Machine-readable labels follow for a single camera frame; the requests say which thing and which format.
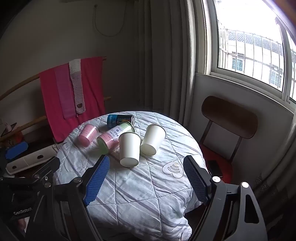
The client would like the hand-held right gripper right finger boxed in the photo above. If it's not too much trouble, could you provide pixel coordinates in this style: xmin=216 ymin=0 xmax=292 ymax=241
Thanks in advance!
xmin=183 ymin=155 xmax=276 ymax=241

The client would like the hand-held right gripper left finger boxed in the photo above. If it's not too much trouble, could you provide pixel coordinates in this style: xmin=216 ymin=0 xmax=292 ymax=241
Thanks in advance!
xmin=54 ymin=154 xmax=110 ymax=241

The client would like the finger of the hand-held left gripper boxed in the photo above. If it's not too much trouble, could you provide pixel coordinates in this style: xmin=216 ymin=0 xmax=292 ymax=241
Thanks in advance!
xmin=31 ymin=156 xmax=61 ymax=189
xmin=0 ymin=142 xmax=29 ymax=178

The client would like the white paper cup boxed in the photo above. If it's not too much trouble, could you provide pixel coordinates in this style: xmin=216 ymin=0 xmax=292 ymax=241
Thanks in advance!
xmin=140 ymin=124 xmax=167 ymax=156
xmin=119 ymin=132 xmax=141 ymax=168

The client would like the pink plastic cup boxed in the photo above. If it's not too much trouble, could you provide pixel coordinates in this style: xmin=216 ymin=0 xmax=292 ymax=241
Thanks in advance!
xmin=77 ymin=123 xmax=99 ymax=147

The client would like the white power strip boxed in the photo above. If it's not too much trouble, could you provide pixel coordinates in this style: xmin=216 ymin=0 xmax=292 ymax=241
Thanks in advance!
xmin=6 ymin=143 xmax=63 ymax=175

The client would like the black phone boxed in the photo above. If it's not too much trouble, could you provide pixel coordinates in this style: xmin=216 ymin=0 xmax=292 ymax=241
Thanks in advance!
xmin=206 ymin=160 xmax=224 ymax=178

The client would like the red chair cushion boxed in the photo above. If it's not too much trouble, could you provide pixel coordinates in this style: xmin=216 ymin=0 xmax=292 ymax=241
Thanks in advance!
xmin=200 ymin=144 xmax=233 ymax=184

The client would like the pink and green canister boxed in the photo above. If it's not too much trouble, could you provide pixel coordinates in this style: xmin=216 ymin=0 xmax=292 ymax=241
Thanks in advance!
xmin=96 ymin=122 xmax=135 ymax=155

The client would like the striped quilted table cover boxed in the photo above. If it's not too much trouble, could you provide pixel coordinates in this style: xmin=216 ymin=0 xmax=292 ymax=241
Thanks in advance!
xmin=54 ymin=111 xmax=207 ymax=241

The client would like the dark blue can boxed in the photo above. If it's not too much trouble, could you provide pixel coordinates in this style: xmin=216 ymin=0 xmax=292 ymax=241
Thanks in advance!
xmin=106 ymin=114 xmax=134 ymax=129

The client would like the wooden towel rack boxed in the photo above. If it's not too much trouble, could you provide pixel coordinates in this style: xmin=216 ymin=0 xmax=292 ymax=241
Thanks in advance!
xmin=0 ymin=56 xmax=112 ymax=144

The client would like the brown wooden chair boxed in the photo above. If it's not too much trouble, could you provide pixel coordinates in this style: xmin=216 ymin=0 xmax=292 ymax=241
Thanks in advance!
xmin=198 ymin=95 xmax=258 ymax=184

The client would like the light pink cloth strip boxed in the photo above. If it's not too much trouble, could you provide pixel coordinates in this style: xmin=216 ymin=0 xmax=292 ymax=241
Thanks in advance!
xmin=54 ymin=66 xmax=77 ymax=119

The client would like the pink towel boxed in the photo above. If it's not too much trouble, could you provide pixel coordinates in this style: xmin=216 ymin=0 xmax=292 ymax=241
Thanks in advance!
xmin=39 ymin=56 xmax=107 ymax=143

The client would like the grey curtain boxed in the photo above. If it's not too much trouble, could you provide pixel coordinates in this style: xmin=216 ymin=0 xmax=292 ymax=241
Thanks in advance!
xmin=138 ymin=0 xmax=197 ymax=127

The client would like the white framed window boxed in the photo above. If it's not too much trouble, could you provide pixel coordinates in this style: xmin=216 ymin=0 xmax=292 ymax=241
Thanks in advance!
xmin=194 ymin=0 xmax=296 ymax=105

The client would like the knitted white pink strap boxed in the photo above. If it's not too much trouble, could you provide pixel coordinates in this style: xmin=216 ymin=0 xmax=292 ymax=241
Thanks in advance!
xmin=69 ymin=59 xmax=86 ymax=115

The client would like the thin wall cable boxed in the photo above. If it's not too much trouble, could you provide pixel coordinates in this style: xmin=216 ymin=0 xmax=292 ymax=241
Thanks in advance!
xmin=92 ymin=5 xmax=128 ymax=37

